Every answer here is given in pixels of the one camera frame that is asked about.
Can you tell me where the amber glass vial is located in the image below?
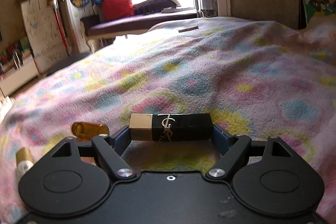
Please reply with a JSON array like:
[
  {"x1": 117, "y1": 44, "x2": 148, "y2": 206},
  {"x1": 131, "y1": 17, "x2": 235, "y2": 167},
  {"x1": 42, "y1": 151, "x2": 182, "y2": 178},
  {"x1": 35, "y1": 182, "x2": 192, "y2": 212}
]
[{"x1": 71, "y1": 122, "x2": 110, "y2": 141}]

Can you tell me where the black gold lipstick tube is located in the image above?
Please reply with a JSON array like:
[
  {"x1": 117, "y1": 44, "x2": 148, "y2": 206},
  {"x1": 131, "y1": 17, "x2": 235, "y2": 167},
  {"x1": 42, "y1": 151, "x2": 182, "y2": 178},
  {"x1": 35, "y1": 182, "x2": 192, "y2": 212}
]
[{"x1": 129, "y1": 113, "x2": 214, "y2": 141}]

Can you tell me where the gold cylindrical tube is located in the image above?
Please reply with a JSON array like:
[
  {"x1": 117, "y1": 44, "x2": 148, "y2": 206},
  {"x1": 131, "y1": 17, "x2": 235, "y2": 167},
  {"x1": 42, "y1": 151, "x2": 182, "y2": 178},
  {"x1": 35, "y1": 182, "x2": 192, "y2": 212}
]
[{"x1": 15, "y1": 147, "x2": 34, "y2": 184}]

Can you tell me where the floral fleece blanket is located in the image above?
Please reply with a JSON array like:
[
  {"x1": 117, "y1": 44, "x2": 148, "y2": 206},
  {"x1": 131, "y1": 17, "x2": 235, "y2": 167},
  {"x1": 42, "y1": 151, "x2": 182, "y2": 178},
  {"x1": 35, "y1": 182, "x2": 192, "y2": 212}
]
[{"x1": 1, "y1": 16, "x2": 335, "y2": 223}]

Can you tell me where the white low tv console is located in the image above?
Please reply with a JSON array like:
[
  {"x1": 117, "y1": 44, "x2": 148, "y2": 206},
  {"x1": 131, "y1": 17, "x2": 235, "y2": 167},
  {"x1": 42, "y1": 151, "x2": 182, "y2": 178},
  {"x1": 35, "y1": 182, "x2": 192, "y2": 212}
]
[{"x1": 1, "y1": 56, "x2": 39, "y2": 97}]

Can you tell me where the white cabinet with drawings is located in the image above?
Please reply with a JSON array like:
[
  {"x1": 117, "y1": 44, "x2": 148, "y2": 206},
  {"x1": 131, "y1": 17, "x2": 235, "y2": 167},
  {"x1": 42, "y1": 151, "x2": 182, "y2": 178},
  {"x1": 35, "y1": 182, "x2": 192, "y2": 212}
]
[{"x1": 21, "y1": 0, "x2": 67, "y2": 73}]

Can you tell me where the dark flat remote on bed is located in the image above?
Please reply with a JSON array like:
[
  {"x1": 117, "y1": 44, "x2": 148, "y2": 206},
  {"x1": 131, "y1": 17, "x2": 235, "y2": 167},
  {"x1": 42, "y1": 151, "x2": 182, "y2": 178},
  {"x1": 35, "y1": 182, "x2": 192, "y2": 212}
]
[{"x1": 178, "y1": 26, "x2": 199, "y2": 33}]

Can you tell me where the purple chaise lounge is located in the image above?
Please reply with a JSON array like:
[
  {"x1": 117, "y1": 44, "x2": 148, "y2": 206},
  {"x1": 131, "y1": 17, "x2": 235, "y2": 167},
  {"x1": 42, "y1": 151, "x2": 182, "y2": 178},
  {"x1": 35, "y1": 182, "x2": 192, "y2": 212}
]
[{"x1": 80, "y1": 0, "x2": 198, "y2": 52}]

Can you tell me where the red cushion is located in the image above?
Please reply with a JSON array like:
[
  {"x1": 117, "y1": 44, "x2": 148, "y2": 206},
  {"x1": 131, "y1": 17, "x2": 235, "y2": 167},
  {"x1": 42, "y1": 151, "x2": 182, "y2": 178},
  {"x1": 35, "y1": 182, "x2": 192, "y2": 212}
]
[{"x1": 102, "y1": 0, "x2": 134, "y2": 21}]

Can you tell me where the metal side table by window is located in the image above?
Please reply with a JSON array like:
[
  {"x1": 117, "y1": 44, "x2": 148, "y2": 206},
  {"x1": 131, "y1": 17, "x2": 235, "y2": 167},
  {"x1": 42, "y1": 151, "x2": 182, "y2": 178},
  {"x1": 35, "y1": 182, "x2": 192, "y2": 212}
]
[{"x1": 194, "y1": 0, "x2": 218, "y2": 18}]

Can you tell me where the red stick vacuum cleaner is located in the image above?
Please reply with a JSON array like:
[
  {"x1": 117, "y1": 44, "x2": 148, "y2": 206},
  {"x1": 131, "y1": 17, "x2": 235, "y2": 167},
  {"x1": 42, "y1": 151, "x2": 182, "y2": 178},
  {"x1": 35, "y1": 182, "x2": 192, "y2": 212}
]
[{"x1": 49, "y1": 0, "x2": 71, "y2": 56}]

